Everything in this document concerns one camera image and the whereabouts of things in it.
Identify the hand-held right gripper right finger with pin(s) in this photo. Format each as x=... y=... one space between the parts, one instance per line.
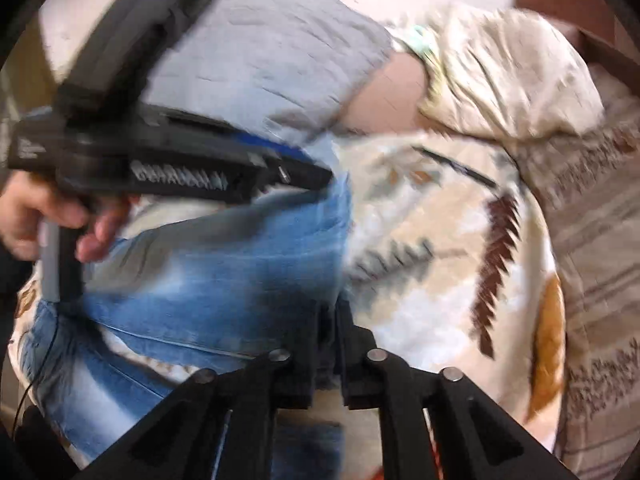
x=354 y=360

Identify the brown wooden bed frame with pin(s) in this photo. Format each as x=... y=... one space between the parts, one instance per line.
x=560 y=0

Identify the pink bed sheet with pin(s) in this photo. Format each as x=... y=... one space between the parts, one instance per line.
x=385 y=95

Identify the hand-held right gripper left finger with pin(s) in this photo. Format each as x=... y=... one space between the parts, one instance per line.
x=316 y=355

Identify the blue denim pants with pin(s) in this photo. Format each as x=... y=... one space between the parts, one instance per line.
x=225 y=270

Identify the feather print blanket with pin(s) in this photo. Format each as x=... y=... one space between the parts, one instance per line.
x=440 y=240

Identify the person's left hand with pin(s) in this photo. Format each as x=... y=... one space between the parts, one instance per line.
x=30 y=210

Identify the grey pillow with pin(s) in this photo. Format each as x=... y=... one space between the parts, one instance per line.
x=280 y=60

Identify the beige crumpled cloth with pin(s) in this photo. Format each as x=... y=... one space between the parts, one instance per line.
x=500 y=75

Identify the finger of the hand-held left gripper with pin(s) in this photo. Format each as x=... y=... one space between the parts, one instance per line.
x=290 y=167
x=150 y=15

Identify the brown striped bedspread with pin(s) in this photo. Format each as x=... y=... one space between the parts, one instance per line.
x=595 y=240

